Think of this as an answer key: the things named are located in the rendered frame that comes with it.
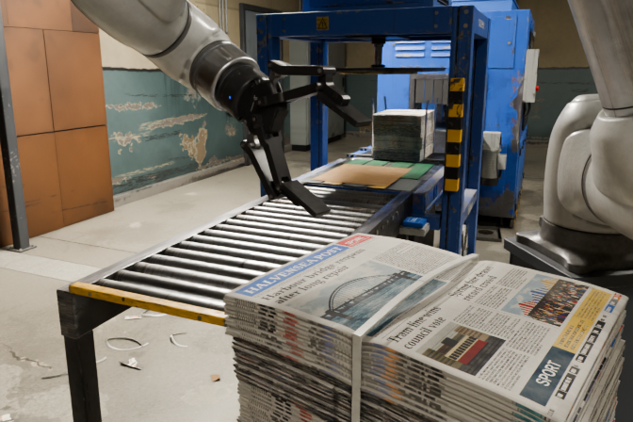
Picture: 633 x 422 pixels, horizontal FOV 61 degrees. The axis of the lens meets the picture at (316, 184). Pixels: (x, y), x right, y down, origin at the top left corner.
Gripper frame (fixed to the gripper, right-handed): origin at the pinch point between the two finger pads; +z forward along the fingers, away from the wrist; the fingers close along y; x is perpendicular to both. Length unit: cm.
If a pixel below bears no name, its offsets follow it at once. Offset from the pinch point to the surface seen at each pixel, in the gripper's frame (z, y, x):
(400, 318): 19.0, 5.1, 7.3
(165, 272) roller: -48, 70, -22
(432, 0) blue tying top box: -85, -3, -154
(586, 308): 31.2, -1.1, -8.2
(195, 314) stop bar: -23, 54, -10
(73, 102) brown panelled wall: -356, 199, -156
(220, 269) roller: -39, 65, -32
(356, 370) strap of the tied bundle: 19.6, 9.0, 13.0
